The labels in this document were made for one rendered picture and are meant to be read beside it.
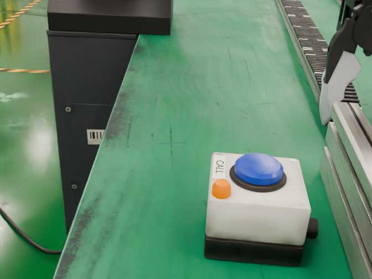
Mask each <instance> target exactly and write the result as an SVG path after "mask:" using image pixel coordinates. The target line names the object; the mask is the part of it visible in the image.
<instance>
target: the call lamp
mask: <svg viewBox="0 0 372 279"><path fill-rule="evenodd" d="M211 193H212V195H213V196H214V197H215V198H218V199H226V198H228V197H230V195H231V185H230V183H229V181H228V180H226V179H217V180H216V181H215V182H214V184H213V186H212V191H211Z"/></svg>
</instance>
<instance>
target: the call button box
mask: <svg viewBox="0 0 372 279"><path fill-rule="evenodd" d="M243 155H244V154H234V153H221V152H215V153H213V155H212V157H211V168H210V181H209V193H208V206H207V214H206V227H205V241H204V257H205V258H208V259H219V260H230V261H241V262H252V263H258V264H270V265H281V266H292V267H299V266H300V264H301V259H302V254H303V244H304V242H305V239H306V238H310V239H315V238H316V237H317V235H318V220H317V219H316V218H310V215H311V207H310V204H309V200H308V195H307V191H306V186H305V183H304V179H303V175H302V171H301V166H300V163H299V160H297V159H294V158H281V157H273V158H276V159H277V160H278V161H279V162H280V163H281V164H282V166H283V176H282V179H281V180H280V181H279V182H277V183H275V184H271V185H255V184H250V183H247V182H245V181H243V180H241V179H240V178H239V177H238V176H237V175H236V174H235V171H234V169H235V162H236V160H237V159H238V158H239V157H241V156H243ZM217 179H226V180H228V181H229V183H230V185H231V195H230V197H228V198H226V199H218V198H215V197H214V196H213V195H212V193H211V191H212V186H213V184H214V182H215V181H216V180H217Z"/></svg>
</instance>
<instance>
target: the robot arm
mask: <svg viewBox="0 0 372 279"><path fill-rule="evenodd" d="M344 3H345V8H344ZM343 9H344V13H343ZM342 15H343V19H342ZM341 20H342V22H341ZM336 31H337V32H336V33H335V34H334V35H333V37H332V39H331V41H330V43H329V46H328V50H327V58H326V67H325V71H324V73H323V75H322V88H321V95H320V101H319V112H320V116H321V122H322V125H323V126H326V125H327V124H328V123H329V122H330V121H331V120H332V118H331V115H330V113H331V109H332V104H333V103H335V102H341V101H342V99H344V95H345V89H346V87H347V86H348V84H349V83H350V82H351V81H353V80H354V79H356V78H357V76H358V74H359V73H360V71H361V64H360V63H359V61H358V59H357V58H356V56H355V51H356V49H357V45H359V46H360V47H361V48H363V53H364V54H365V55H366V56H371V54H372V0H342V3H341V6H340V12H339V18H338V24H337V29H336Z"/></svg>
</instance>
